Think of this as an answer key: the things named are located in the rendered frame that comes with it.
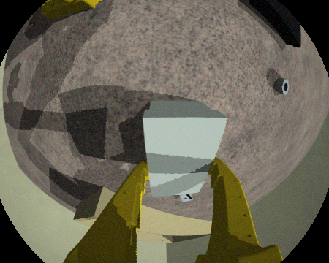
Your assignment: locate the grey hex nut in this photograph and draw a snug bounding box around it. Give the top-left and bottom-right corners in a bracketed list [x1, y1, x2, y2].
[276, 77, 289, 94]

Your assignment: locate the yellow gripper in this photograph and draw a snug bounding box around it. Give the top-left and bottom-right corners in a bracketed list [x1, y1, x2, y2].
[63, 157, 283, 263]

